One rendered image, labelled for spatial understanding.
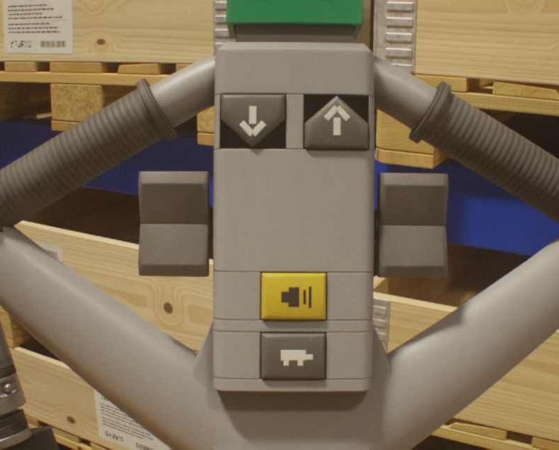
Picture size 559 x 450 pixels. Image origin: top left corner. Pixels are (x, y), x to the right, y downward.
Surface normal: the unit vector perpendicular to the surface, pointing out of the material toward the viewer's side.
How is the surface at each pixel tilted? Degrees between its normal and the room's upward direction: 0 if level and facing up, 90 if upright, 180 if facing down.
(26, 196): 97
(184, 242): 57
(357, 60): 74
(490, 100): 90
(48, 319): 81
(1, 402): 66
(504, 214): 90
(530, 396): 90
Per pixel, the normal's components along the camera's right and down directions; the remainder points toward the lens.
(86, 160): 0.22, 0.40
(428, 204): 0.00, 0.30
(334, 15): 0.00, 0.01
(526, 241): -0.48, 0.25
